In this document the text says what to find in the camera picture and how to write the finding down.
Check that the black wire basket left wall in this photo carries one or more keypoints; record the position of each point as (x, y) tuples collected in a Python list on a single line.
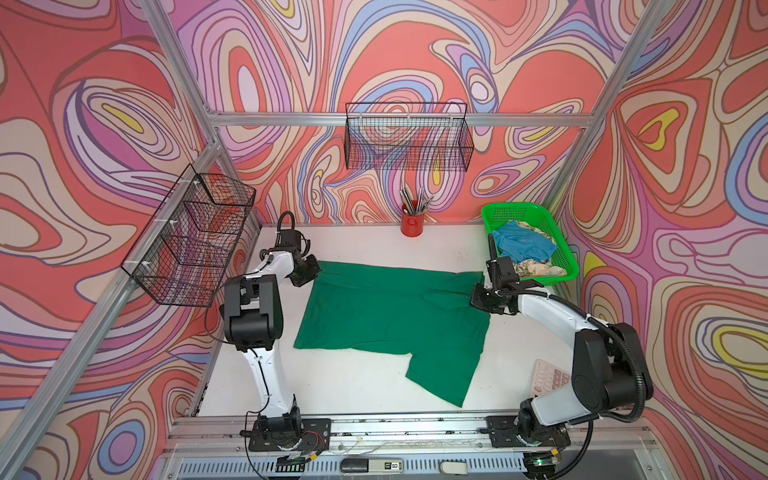
[(181, 257)]

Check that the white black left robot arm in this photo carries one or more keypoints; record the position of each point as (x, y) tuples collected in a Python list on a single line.
[(253, 323)]

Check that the teal blue t shirt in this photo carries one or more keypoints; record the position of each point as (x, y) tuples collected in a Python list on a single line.
[(521, 243)]

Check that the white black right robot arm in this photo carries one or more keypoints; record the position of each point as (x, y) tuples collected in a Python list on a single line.
[(609, 376)]

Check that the black wire basket back wall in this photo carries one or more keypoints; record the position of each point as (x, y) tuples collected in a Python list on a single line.
[(407, 136)]

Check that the green t shirt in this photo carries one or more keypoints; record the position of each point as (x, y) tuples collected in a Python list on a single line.
[(423, 314)]

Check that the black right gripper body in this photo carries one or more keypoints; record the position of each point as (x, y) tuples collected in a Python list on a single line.
[(488, 299)]

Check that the black wire basket wall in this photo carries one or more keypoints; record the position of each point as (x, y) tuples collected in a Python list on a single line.
[(407, 136), (181, 257)]

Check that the beige patterned t shirt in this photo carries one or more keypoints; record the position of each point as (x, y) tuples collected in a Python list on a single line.
[(530, 268)]

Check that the green plastic basket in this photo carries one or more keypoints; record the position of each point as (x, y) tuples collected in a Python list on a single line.
[(495, 215)]

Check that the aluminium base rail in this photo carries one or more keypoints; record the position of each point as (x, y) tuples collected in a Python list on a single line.
[(436, 445)]

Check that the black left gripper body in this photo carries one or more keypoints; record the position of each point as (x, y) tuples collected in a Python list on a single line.
[(309, 269)]

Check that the metal utensils in cup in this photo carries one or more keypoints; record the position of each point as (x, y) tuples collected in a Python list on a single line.
[(415, 203)]

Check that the pink calculator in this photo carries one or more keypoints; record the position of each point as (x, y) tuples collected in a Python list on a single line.
[(546, 378)]

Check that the red utensil cup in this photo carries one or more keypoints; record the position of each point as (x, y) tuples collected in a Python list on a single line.
[(411, 225)]

